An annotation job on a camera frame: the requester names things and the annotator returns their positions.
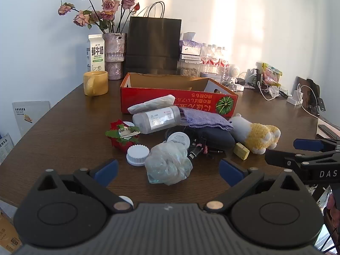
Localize white ribbed jar cap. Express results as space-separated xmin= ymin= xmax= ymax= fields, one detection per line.
xmin=126 ymin=144 xmax=151 ymax=167

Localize white round speaker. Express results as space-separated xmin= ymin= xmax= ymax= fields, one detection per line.
xmin=228 ymin=64 xmax=241 ymax=78

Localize brown cardboard carton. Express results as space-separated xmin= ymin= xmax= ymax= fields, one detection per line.
xmin=0 ymin=210 xmax=22 ymax=253

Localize black phone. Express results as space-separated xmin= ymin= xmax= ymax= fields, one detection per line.
xmin=317 ymin=124 xmax=340 ymax=140

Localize white charger block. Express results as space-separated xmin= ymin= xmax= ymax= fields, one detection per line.
xmin=286 ymin=84 xmax=304 ymax=107

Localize red cardboard box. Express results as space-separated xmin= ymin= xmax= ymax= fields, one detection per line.
xmin=120 ymin=72 xmax=239 ymax=119

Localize white yellow plush toy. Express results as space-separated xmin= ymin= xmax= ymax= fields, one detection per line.
xmin=229 ymin=113 xmax=281 ymax=155

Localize small green bottle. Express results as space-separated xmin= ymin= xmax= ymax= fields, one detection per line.
xmin=246 ymin=68 xmax=263 ymax=87

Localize red fabric flower clip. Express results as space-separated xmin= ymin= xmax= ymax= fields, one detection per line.
xmin=105 ymin=119 xmax=140 ymax=153

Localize mottled pink vase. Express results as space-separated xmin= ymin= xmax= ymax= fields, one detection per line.
xmin=102 ymin=33 xmax=127 ymax=81

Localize pack of water bottles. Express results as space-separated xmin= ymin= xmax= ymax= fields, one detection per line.
xmin=200 ymin=42 xmax=229 ymax=75

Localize small yellow box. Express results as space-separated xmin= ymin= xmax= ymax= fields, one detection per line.
xmin=233 ymin=142 xmax=250 ymax=160

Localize clear jar of seeds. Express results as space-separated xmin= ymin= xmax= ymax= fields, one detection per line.
xmin=177 ymin=54 xmax=201 ymax=77

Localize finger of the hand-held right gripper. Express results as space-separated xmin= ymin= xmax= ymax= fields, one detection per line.
xmin=265 ymin=149 xmax=340 ymax=171
xmin=293 ymin=137 xmax=340 ymax=152

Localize white green milk carton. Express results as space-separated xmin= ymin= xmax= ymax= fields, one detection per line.
xmin=86 ymin=34 xmax=106 ymax=72

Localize clear plastic bag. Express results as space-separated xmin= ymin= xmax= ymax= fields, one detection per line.
xmin=144 ymin=141 xmax=193 ymax=186

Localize purple tissue pack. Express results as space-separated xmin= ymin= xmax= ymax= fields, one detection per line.
xmin=179 ymin=32 xmax=202 ymax=56

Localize clear bottle with white label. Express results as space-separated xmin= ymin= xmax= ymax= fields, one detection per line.
xmin=132 ymin=106 xmax=184 ymax=135

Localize stack of papers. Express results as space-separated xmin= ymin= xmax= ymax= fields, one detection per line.
xmin=0 ymin=133 xmax=13 ymax=165

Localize purple knitted cloth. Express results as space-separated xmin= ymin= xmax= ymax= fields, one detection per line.
xmin=179 ymin=108 xmax=234 ymax=131

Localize yellow mug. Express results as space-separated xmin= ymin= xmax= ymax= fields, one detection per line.
xmin=83 ymin=71 xmax=109 ymax=96

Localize white round tin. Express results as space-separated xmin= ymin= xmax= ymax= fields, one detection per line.
xmin=166 ymin=132 xmax=191 ymax=149

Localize white earphones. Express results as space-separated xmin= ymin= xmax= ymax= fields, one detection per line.
xmin=222 ymin=78 xmax=239 ymax=89

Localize white charging cable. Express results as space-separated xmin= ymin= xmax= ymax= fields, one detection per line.
xmin=259 ymin=81 xmax=287 ymax=101

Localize black braided cable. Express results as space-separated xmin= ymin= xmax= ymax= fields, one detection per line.
xmin=165 ymin=126 xmax=226 ymax=162

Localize navy pouch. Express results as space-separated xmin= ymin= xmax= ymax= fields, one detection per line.
xmin=193 ymin=128 xmax=235 ymax=150

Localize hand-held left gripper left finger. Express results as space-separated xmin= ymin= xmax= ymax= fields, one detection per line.
xmin=34 ymin=159 xmax=135 ymax=214

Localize dried pink rose bouquet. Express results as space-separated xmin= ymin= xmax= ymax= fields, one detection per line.
xmin=58 ymin=0 xmax=140 ymax=34

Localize black paper bag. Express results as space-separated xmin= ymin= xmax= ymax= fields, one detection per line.
xmin=125 ymin=1 xmax=182 ymax=76

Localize white board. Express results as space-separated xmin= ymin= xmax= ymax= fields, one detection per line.
xmin=12 ymin=100 xmax=51 ymax=136

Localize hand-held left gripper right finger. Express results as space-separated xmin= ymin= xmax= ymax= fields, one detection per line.
xmin=203 ymin=158 xmax=310 ymax=214

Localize yellow pink snack packet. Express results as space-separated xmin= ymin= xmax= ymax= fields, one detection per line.
xmin=262 ymin=63 xmax=282 ymax=87

